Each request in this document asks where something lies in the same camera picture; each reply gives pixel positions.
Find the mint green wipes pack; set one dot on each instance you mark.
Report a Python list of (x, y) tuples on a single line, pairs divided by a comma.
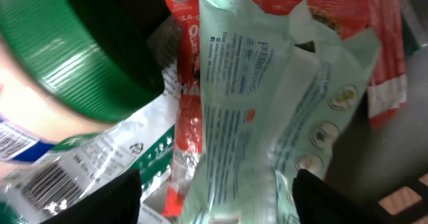
[(267, 117)]

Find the grey plastic mesh basket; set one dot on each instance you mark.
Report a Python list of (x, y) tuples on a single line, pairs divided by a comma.
[(269, 87)]

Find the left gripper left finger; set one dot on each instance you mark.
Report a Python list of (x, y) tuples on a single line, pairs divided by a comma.
[(117, 202)]

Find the green lid glass jar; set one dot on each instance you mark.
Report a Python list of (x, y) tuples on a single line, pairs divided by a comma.
[(70, 69)]

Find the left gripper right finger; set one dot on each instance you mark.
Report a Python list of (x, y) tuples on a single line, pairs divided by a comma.
[(318, 203)]

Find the orange red snack bag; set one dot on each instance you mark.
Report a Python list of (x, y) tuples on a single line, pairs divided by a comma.
[(368, 33)]

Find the green white gloves package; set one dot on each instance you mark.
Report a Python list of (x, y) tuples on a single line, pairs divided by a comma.
[(41, 180)]

